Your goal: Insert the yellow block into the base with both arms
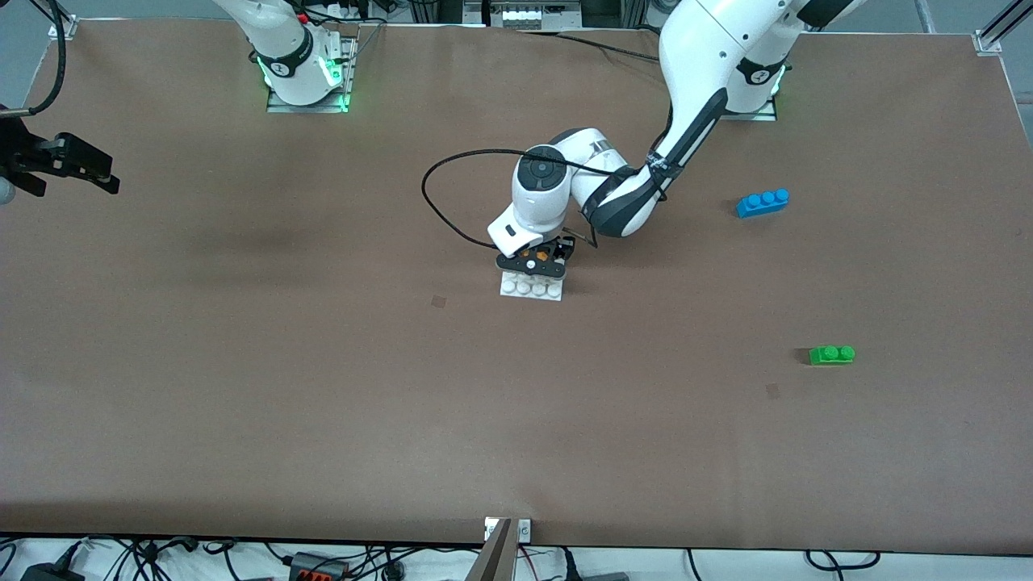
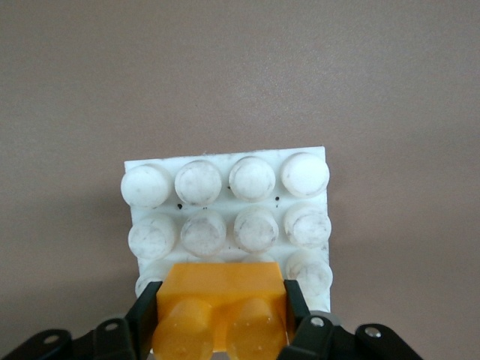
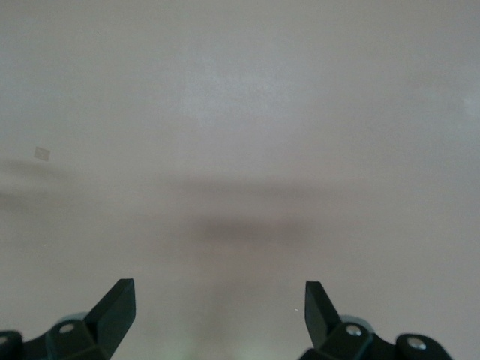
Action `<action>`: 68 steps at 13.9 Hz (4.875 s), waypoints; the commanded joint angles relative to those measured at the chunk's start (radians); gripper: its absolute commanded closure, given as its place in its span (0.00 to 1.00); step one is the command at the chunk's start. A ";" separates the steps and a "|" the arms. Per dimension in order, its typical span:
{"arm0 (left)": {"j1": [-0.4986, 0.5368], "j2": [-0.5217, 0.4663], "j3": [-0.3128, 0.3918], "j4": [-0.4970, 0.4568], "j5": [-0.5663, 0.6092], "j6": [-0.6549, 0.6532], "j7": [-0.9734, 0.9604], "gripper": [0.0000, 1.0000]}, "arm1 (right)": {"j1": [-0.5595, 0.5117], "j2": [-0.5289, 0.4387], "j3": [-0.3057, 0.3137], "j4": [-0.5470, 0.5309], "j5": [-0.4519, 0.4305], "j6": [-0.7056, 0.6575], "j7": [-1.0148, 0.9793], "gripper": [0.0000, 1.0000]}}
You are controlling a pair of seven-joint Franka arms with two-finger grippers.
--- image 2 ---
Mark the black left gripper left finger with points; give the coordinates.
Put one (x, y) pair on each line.
(112, 341)

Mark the white studded base plate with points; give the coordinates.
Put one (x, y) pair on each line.
(225, 206)

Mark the yellow two-stud block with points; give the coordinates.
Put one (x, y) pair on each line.
(221, 292)

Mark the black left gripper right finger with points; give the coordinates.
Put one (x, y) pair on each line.
(318, 341)

